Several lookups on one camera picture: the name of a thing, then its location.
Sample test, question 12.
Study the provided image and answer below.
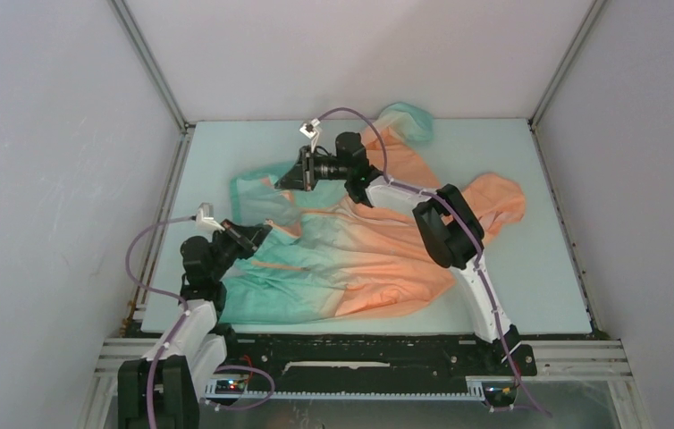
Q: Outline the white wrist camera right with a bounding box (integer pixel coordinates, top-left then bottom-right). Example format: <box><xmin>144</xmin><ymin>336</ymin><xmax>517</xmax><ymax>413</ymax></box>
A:
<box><xmin>299</xmin><ymin>118</ymin><xmax>321</xmax><ymax>140</ymax></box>

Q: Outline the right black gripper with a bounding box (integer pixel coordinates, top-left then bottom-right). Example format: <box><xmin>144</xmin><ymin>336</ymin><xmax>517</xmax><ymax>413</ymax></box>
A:
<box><xmin>275</xmin><ymin>147</ymin><xmax>350</xmax><ymax>193</ymax></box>

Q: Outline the light foam table mat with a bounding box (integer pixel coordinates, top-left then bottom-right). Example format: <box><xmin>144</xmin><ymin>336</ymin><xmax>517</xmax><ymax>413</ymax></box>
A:
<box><xmin>141</xmin><ymin>119</ymin><xmax>591</xmax><ymax>334</ymax></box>

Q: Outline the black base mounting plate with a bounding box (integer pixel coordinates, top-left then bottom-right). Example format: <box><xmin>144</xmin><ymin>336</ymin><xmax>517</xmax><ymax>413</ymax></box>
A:
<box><xmin>205</xmin><ymin>333</ymin><xmax>537</xmax><ymax>399</ymax></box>

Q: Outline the teal and orange gradient jacket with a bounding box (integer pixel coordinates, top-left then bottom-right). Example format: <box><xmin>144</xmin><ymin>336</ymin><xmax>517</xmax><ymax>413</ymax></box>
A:
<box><xmin>222</xmin><ymin>103</ymin><xmax>526</xmax><ymax>324</ymax></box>

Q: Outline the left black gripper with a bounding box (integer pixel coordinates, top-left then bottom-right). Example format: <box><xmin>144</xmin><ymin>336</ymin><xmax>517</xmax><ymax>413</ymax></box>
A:
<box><xmin>208</xmin><ymin>219</ymin><xmax>270</xmax><ymax>282</ymax></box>

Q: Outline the aluminium frame rail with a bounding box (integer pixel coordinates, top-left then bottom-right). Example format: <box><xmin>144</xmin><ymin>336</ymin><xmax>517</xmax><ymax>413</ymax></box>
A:
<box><xmin>76</xmin><ymin>337</ymin><xmax>652</xmax><ymax>429</ymax></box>

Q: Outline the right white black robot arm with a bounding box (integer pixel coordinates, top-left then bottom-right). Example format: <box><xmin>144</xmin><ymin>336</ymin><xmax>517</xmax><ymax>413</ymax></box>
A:
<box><xmin>275</xmin><ymin>131</ymin><xmax>521</xmax><ymax>374</ymax></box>

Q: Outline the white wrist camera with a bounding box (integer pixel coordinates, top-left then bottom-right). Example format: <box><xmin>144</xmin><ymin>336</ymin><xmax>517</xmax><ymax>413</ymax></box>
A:
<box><xmin>194</xmin><ymin>202</ymin><xmax>224</xmax><ymax>233</ymax></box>
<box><xmin>299</xmin><ymin>118</ymin><xmax>321</xmax><ymax>140</ymax></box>

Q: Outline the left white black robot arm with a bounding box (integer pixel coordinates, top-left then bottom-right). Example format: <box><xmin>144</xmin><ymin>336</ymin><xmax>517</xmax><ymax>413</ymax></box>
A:
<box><xmin>117</xmin><ymin>214</ymin><xmax>272</xmax><ymax>428</ymax></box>

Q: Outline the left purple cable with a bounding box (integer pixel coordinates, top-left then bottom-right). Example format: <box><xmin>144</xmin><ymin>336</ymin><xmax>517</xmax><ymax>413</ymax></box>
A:
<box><xmin>124</xmin><ymin>214</ymin><xmax>277</xmax><ymax>429</ymax></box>

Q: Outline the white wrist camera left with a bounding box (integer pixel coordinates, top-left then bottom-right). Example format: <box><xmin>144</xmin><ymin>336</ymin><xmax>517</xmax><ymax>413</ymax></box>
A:
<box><xmin>194</xmin><ymin>202</ymin><xmax>224</xmax><ymax>233</ymax></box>

